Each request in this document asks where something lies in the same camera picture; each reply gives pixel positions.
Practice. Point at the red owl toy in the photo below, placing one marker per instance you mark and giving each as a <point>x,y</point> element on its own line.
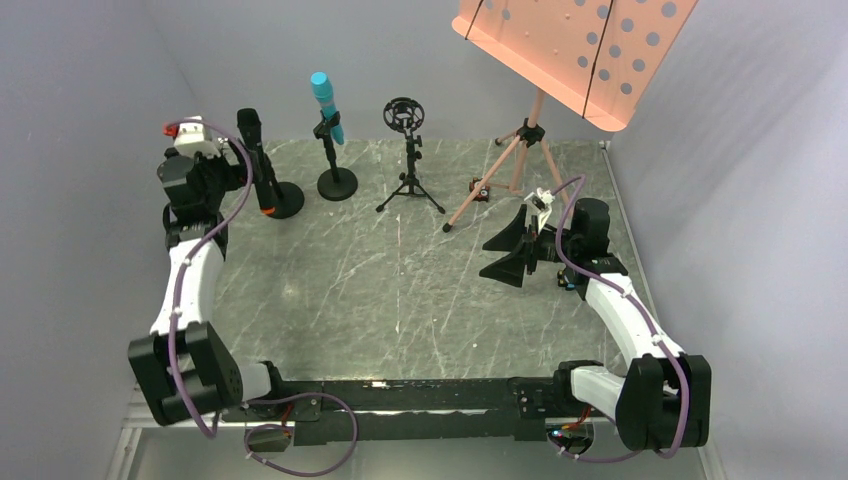
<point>481,191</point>

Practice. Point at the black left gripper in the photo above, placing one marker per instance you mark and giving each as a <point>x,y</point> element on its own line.
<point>234,174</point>

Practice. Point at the black clip desk mic stand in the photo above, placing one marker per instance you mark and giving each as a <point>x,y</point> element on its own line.
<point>334,184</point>

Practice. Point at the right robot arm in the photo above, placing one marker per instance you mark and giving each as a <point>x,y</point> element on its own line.
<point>662,403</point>

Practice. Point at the black tripod shock mount stand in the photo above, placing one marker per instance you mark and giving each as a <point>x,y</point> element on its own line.
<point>405,115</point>

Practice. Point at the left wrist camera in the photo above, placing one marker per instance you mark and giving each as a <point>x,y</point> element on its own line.
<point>190,137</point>

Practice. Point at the black microphone orange end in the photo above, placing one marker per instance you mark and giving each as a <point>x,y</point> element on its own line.
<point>250,128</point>

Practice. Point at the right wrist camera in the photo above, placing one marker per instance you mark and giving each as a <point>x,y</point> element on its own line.
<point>540,201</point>

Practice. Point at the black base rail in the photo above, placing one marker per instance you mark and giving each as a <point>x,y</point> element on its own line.
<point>522,408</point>

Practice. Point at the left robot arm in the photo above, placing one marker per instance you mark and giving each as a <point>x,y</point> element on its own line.
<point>182,367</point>

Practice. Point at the black small desk mic stand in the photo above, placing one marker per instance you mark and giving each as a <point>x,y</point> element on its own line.
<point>285,199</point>

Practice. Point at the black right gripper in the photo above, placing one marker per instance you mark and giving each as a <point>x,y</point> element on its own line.
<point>532,244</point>

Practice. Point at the pink music stand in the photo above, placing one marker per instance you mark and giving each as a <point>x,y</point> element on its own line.
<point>595,57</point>

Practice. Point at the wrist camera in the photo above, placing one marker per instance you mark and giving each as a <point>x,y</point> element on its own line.
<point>190,137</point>
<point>540,201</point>

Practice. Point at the blue microphone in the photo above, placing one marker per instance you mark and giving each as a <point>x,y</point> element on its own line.
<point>323,92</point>

